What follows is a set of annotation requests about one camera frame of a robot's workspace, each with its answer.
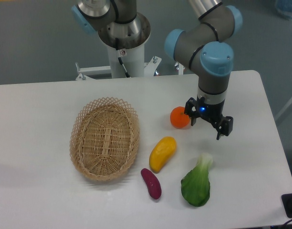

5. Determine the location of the purple sweet potato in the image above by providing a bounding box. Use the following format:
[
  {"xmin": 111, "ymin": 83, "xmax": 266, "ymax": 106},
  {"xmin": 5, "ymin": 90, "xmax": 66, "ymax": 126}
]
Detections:
[{"xmin": 141, "ymin": 168, "xmax": 162, "ymax": 200}]

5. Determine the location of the woven wicker basket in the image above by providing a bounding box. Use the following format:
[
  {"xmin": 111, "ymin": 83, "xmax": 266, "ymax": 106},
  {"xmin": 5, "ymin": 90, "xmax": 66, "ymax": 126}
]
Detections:
[{"xmin": 70, "ymin": 97, "xmax": 140, "ymax": 182}]

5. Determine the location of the black device at edge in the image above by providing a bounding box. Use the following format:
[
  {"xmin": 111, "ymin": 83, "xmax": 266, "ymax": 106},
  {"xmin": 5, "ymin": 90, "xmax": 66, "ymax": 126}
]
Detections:
[{"xmin": 281, "ymin": 193, "xmax": 292, "ymax": 218}]

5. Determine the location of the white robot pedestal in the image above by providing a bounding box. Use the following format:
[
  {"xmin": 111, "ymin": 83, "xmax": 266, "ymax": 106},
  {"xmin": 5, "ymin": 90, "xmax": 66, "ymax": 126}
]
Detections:
[{"xmin": 75, "ymin": 13, "xmax": 186, "ymax": 81}]

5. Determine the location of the orange fruit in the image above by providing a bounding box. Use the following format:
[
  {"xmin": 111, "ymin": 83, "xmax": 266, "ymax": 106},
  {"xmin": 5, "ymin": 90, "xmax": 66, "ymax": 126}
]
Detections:
[{"xmin": 170, "ymin": 106, "xmax": 190, "ymax": 129}]

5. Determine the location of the green bok choy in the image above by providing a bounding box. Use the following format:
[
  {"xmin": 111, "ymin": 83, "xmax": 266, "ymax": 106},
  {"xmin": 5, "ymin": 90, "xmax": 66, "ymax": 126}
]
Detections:
[{"xmin": 181, "ymin": 153, "xmax": 213, "ymax": 207}]

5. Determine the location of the blue bag in background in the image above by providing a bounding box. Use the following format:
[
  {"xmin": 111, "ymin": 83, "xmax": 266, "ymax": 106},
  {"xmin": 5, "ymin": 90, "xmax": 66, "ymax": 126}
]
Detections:
[{"xmin": 275, "ymin": 0, "xmax": 292, "ymax": 21}]

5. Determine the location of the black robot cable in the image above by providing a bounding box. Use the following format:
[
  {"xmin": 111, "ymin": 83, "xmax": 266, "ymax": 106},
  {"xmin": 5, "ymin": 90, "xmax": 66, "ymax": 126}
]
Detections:
[{"xmin": 115, "ymin": 37, "xmax": 131, "ymax": 78}]

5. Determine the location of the yellow mango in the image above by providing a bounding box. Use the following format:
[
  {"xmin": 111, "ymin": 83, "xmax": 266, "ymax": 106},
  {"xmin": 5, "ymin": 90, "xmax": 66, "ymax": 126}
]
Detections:
[{"xmin": 149, "ymin": 136, "xmax": 177, "ymax": 173}]

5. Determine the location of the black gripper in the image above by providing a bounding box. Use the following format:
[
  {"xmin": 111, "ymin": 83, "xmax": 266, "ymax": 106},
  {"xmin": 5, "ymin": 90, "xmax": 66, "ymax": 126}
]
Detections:
[{"xmin": 184, "ymin": 97, "xmax": 233, "ymax": 140}]

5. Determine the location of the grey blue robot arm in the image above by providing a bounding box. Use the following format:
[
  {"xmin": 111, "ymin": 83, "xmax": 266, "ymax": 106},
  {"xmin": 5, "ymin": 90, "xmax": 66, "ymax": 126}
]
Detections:
[{"xmin": 71, "ymin": 0, "xmax": 243, "ymax": 136}]

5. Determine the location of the white frame at right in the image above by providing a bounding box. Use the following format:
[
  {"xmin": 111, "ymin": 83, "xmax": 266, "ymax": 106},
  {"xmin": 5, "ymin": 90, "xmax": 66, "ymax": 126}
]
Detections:
[{"xmin": 274, "ymin": 96, "xmax": 292, "ymax": 125}]

